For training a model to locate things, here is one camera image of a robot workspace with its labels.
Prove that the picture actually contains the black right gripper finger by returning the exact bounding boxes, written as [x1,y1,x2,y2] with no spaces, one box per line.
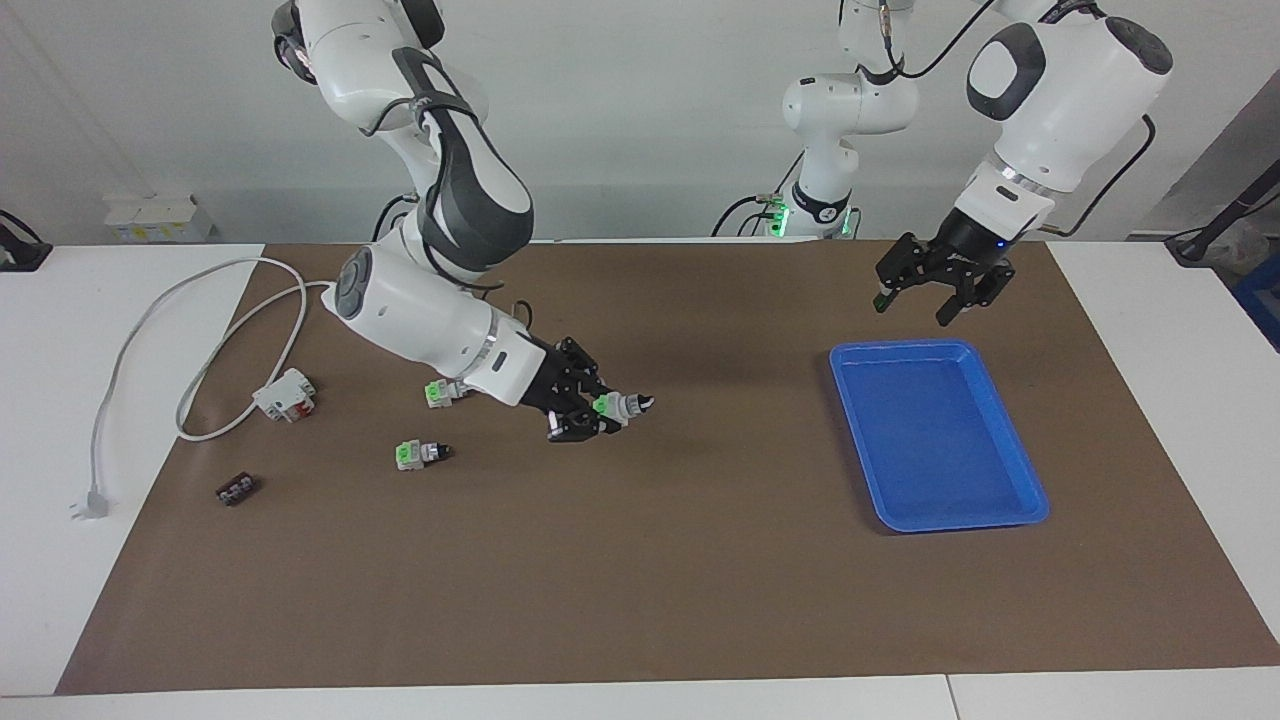
[559,338,614,400]
[546,399,624,444]

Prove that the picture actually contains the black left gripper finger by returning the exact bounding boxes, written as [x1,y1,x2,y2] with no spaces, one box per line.
[873,233,938,314]
[936,261,1014,328]

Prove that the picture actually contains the blue plastic tray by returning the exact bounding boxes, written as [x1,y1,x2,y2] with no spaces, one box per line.
[829,339,1051,534]

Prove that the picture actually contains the brown table mat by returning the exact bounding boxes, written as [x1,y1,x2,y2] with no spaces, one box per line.
[55,238,1280,696]

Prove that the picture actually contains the black stand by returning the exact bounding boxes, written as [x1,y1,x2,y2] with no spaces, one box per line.
[1165,158,1280,264]

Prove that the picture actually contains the white red circuit breaker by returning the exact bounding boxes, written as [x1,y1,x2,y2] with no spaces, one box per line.
[251,367,318,424]

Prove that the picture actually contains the blue crate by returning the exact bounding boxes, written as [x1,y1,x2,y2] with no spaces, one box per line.
[1232,277,1280,354]

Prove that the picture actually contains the white cardboard box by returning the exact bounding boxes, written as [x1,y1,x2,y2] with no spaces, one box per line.
[103,193,216,244]

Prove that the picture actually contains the black base cable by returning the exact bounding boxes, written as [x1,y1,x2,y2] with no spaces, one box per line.
[711,150,807,240]

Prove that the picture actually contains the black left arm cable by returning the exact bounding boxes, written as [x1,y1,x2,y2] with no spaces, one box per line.
[878,0,1157,239]

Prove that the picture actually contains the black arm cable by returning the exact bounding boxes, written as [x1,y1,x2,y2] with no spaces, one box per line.
[360,55,533,326]
[878,0,1157,239]

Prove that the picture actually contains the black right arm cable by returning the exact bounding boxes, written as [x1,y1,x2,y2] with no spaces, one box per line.
[360,55,533,326]

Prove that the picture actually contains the white power cable with plug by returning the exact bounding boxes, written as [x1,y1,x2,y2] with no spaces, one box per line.
[68,256,338,522]

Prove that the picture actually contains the black clamp mount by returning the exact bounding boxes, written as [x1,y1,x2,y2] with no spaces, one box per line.
[0,209,54,273]

